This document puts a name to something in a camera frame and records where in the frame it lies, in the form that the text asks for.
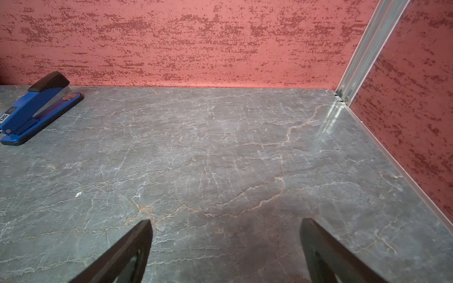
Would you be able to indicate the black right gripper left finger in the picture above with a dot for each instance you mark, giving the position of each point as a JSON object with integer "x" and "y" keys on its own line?
{"x": 125, "y": 261}

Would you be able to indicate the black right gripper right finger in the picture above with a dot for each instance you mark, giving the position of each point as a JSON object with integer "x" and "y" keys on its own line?
{"x": 329, "y": 261}

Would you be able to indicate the blue black stapler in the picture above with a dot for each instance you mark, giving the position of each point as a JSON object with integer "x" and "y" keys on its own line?
{"x": 46, "y": 101}

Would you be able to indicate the aluminium right corner post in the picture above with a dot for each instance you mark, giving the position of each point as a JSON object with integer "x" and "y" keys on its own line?
{"x": 381, "y": 25}

